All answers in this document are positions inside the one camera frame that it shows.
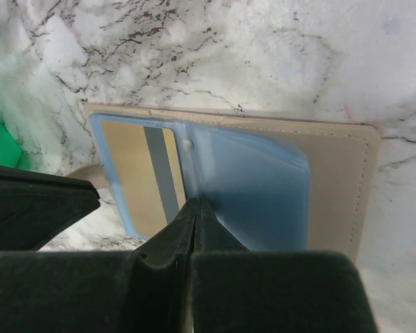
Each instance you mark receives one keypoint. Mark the beige card holder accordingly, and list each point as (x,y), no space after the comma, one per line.
(274,184)

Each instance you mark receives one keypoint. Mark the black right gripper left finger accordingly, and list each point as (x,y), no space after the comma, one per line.
(142,290)

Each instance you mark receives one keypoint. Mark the green plastic bin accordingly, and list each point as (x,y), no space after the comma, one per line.
(0,138)

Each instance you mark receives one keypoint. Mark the gold card in holder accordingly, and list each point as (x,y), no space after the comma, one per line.
(143,167)

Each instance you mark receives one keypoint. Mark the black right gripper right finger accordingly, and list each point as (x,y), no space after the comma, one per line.
(237,290)

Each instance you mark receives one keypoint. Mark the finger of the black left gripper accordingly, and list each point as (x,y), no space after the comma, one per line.
(35,207)

